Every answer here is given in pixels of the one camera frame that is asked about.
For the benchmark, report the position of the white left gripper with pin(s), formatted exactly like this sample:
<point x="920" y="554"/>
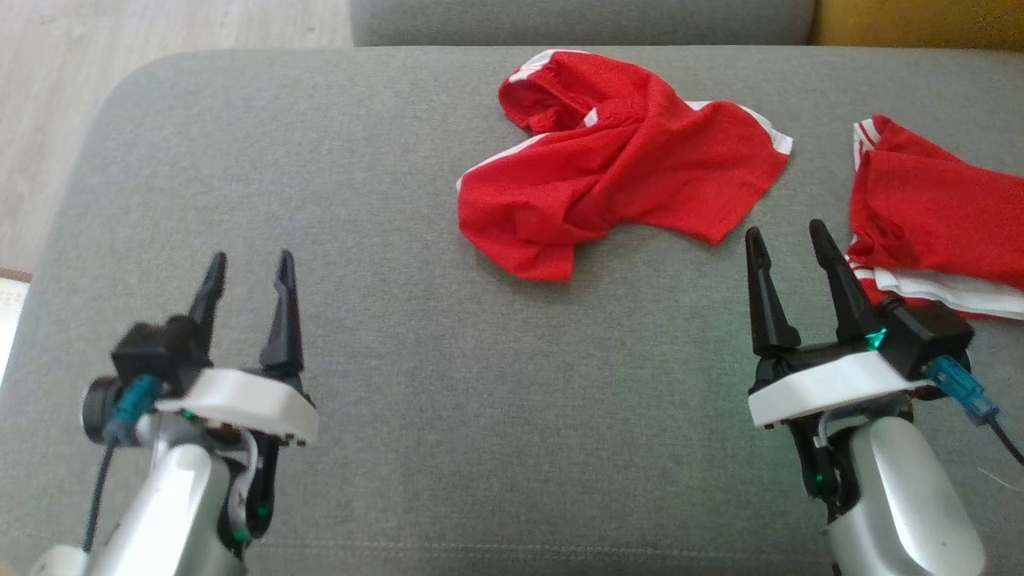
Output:
<point x="248" y="400"/>

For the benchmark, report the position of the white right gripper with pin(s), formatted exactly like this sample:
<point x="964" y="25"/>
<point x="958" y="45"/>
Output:
<point x="824" y="384"/>

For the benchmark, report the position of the red jersey with letter print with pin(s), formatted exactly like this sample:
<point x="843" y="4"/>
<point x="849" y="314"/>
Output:
<point x="936" y="208"/>

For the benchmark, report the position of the red garment with white trim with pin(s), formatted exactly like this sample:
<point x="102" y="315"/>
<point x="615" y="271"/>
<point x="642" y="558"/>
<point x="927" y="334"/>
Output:
<point x="640" y="176"/>

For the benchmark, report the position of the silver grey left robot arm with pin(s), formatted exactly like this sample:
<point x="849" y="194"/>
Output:
<point x="168" y="512"/>

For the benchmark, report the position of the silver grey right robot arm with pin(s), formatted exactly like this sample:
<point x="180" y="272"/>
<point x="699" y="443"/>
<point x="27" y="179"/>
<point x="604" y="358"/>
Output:
<point x="904" y="496"/>

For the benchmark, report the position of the white rug with brown edge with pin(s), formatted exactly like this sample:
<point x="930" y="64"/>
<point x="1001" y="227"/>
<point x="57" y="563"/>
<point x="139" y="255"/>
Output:
<point x="12" y="320"/>

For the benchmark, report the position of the large grey sofa seat cushion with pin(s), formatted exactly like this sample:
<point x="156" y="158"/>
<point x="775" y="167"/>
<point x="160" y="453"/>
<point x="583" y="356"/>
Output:
<point x="480" y="400"/>

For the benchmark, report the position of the big yellow sofa backrest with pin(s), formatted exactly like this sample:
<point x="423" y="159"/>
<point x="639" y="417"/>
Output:
<point x="920" y="22"/>

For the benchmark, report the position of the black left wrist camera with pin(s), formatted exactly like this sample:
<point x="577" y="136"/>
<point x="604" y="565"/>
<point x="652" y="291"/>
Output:
<point x="156" y="352"/>

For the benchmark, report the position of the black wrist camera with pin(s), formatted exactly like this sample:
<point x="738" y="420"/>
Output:
<point x="928" y="332"/>
<point x="156" y="352"/>

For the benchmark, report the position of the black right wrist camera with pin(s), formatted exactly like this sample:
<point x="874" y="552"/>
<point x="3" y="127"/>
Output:
<point x="928" y="332"/>

